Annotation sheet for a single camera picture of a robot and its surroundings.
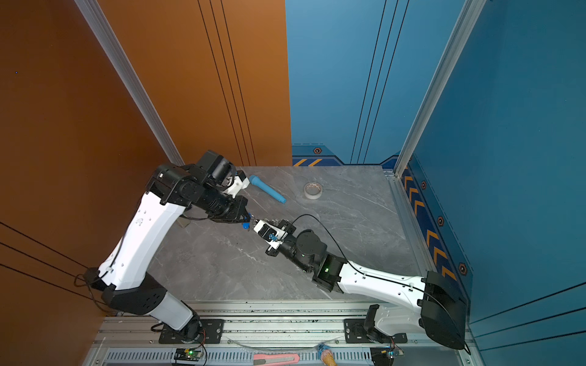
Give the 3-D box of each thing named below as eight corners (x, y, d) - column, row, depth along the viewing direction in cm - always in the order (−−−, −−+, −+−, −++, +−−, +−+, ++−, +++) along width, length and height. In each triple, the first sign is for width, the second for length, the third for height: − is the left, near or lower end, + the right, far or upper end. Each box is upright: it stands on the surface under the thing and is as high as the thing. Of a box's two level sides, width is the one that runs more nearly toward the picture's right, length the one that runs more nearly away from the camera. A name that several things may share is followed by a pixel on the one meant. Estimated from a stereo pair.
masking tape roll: (304, 199, 111) (304, 196, 110) (303, 184, 117) (304, 181, 116) (322, 199, 111) (323, 196, 110) (321, 184, 117) (321, 181, 116)
